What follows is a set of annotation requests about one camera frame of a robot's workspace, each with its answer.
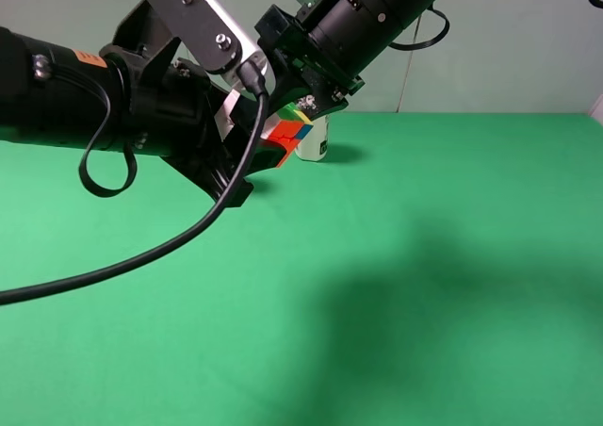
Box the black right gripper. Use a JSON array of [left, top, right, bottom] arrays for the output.
[[254, 5, 365, 121]]

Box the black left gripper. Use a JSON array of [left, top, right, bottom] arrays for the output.
[[101, 43, 287, 202]]

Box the multicolour puzzle cube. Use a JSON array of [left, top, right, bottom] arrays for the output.
[[261, 104, 313, 168]]

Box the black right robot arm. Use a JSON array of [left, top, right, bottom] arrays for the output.
[[255, 0, 436, 119]]

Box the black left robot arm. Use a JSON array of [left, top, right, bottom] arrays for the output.
[[1, 28, 257, 200]]

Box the white bottle white cap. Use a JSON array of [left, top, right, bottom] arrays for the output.
[[295, 95, 329, 162]]

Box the green table cloth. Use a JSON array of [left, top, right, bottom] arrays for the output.
[[1, 114, 602, 425]]

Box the black left camera cable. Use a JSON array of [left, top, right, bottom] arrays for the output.
[[0, 57, 270, 307]]

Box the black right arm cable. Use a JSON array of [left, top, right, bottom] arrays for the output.
[[388, 0, 603, 53]]

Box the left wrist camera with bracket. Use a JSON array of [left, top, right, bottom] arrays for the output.
[[112, 0, 275, 91]]

